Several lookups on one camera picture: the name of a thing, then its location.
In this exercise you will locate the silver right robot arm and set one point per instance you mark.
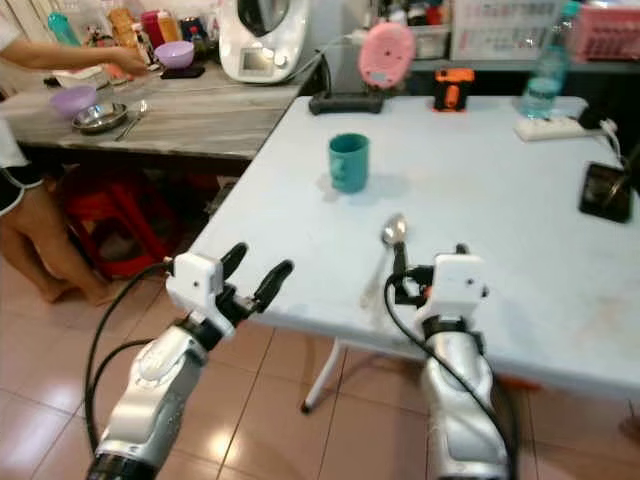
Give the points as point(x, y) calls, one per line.
point(458, 400)

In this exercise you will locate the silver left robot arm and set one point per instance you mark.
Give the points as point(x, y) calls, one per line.
point(160, 385)

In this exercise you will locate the long metal spoon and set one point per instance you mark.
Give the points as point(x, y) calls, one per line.
point(394, 230)

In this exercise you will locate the white table leg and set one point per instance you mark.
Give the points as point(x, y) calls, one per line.
point(322, 375)

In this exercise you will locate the teal cup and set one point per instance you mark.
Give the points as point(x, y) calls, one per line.
point(348, 164)

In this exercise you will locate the red plastic stool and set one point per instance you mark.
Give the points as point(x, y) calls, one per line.
point(125, 215)

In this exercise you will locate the grey wooden side table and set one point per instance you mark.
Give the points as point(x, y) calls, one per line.
point(220, 115)

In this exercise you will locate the white power strip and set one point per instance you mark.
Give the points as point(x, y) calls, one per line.
point(548, 127)

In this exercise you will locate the orange and black device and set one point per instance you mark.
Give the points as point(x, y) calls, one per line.
point(454, 90)

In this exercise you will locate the black flat base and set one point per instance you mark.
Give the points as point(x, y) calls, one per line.
point(345, 103)

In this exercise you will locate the small metal spoon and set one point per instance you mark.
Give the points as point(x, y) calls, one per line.
point(135, 119)

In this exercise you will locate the person in white shirt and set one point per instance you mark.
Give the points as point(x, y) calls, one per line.
point(40, 230)

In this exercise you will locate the metal bowl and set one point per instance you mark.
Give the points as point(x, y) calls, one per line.
point(102, 119)

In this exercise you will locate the black phone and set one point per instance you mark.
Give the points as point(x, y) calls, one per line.
point(182, 72)

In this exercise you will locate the clear teal water bottle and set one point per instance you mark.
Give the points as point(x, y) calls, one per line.
point(550, 75)

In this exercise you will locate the pink round gadget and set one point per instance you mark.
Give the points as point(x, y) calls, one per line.
point(387, 55)

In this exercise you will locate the white kitchen appliance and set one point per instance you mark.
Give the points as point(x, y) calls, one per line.
point(265, 45)

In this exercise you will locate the white plastic basket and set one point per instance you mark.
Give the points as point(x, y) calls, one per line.
point(500, 30)

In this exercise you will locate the pale purple bowl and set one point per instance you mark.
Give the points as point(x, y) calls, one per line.
point(73, 100)

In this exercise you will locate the white dish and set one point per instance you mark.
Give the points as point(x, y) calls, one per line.
point(78, 77)

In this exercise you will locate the pink plastic basket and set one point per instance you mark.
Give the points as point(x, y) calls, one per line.
point(608, 35)

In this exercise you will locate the teal drinking bottle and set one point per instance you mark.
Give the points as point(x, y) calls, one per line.
point(62, 28)

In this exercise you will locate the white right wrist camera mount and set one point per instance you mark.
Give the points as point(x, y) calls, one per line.
point(455, 285)

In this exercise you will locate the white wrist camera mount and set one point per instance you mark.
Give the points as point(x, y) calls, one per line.
point(195, 283)
point(455, 285)

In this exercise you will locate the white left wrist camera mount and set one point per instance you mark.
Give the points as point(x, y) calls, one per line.
point(195, 283)

